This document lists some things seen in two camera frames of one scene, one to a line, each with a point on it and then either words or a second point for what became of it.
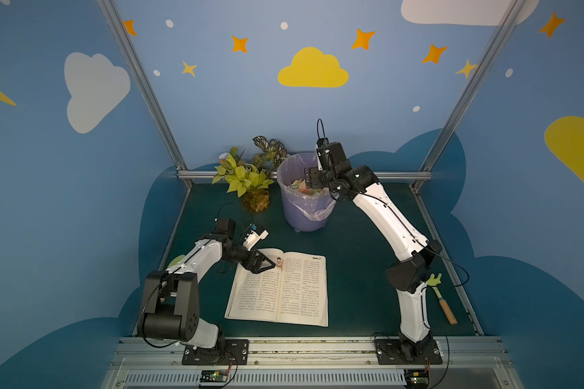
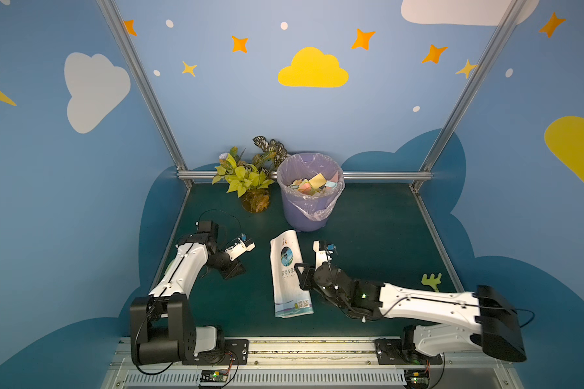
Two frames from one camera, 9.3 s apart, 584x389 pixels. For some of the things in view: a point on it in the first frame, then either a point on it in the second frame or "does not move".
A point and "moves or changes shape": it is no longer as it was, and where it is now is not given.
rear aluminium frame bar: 390,173 does not move
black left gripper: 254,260 -> 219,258
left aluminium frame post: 118,28 does not move
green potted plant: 249,179 does not move
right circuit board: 417,378 does not move
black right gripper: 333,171 -> 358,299
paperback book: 294,291 moves or changes shape
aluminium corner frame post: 508,18 does not move
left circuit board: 213,376 does not move
